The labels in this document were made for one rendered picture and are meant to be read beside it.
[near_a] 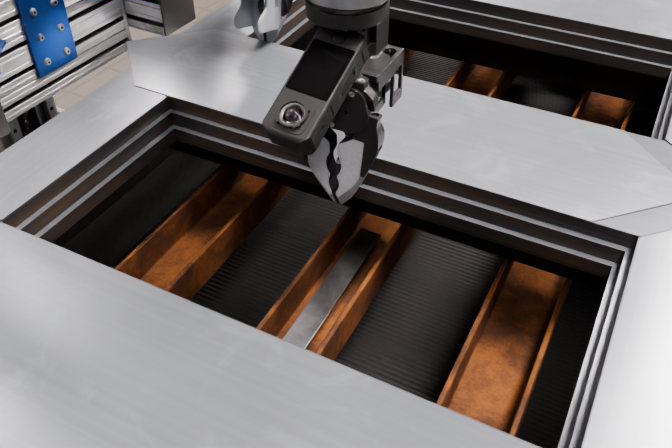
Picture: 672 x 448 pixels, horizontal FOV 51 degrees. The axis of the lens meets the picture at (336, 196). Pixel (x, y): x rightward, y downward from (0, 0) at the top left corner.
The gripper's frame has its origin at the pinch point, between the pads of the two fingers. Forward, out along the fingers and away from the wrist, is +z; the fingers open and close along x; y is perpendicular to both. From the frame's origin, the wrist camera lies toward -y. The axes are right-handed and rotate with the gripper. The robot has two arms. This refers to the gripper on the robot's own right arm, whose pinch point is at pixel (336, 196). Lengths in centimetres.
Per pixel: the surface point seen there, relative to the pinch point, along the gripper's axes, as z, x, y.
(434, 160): 1.0, -6.1, 11.5
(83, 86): 88, 161, 110
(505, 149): 1.0, -12.4, 17.1
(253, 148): 4.4, 15.4, 8.4
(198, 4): 87, 165, 188
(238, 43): 0.9, 27.9, 24.7
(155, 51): 0.9, 36.7, 17.5
